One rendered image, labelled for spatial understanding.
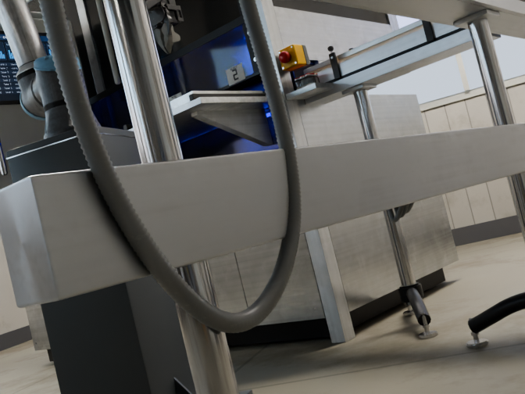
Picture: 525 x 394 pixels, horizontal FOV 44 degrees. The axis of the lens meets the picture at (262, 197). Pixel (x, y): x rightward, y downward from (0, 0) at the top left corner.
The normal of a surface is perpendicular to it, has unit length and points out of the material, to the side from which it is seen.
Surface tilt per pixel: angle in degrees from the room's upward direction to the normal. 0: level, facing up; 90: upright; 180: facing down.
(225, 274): 90
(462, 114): 90
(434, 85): 90
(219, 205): 90
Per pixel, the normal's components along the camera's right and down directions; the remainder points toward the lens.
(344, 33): 0.73, -0.21
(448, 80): -0.30, 0.03
